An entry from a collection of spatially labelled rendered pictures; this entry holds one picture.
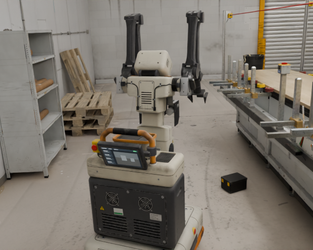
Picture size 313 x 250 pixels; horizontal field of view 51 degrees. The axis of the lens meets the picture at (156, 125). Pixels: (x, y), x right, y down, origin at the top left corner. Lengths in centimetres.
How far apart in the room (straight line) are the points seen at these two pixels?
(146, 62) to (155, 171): 70
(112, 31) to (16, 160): 650
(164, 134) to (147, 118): 15
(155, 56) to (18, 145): 213
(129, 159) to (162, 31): 807
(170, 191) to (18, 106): 223
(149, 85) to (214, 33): 790
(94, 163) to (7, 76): 190
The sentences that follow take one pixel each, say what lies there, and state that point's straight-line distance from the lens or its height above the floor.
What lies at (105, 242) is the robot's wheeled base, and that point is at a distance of 216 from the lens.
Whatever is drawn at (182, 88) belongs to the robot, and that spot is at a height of 116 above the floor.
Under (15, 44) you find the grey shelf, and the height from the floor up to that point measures 142.
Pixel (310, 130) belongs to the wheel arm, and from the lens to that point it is 199.
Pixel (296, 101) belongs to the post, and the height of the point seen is 99.
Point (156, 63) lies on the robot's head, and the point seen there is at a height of 131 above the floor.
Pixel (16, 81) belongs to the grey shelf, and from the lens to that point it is 360.
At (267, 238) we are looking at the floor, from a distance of 270.
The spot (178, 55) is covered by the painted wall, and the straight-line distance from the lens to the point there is 975.
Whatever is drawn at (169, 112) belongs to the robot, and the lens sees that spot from 217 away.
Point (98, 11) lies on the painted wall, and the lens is 978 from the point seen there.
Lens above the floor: 153
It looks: 17 degrees down
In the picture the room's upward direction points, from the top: 2 degrees counter-clockwise
